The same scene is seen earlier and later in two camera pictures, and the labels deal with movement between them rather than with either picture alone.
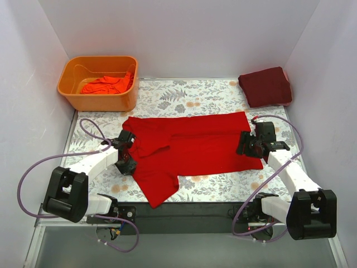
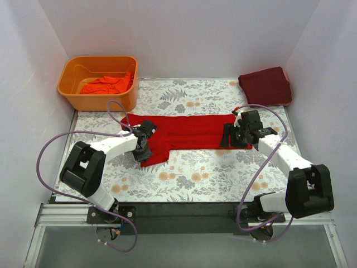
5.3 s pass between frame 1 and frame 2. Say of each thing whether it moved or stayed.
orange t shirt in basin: stayed
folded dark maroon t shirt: stayed
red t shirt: moved
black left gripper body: moved
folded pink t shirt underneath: stayed
